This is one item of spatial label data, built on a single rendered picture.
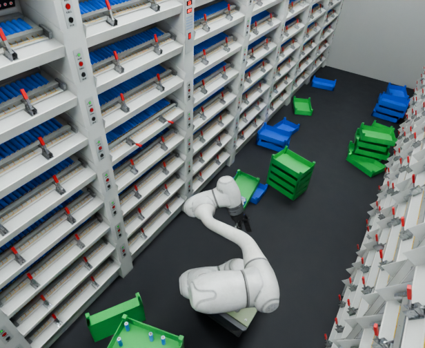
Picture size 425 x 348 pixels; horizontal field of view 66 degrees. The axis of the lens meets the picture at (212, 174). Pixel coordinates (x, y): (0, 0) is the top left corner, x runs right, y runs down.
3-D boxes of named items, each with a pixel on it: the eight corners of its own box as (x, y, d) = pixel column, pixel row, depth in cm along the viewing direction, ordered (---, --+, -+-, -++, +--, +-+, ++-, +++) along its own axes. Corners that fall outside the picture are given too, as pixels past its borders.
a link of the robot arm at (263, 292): (272, 254, 124) (238, 258, 122) (290, 295, 110) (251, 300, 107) (268, 276, 132) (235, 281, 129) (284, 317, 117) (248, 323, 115)
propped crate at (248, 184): (243, 212, 265) (242, 209, 258) (221, 201, 272) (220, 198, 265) (260, 181, 273) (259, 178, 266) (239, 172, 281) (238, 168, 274)
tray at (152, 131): (182, 116, 203) (186, 104, 196) (110, 168, 164) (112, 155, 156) (158, 97, 206) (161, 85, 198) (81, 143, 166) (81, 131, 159)
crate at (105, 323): (145, 320, 197) (141, 308, 202) (143, 304, 183) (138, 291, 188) (94, 342, 186) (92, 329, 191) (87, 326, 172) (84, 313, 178)
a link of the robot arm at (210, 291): (219, 294, 184) (180, 300, 180) (215, 265, 188) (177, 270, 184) (254, 314, 111) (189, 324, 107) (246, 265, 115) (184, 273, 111)
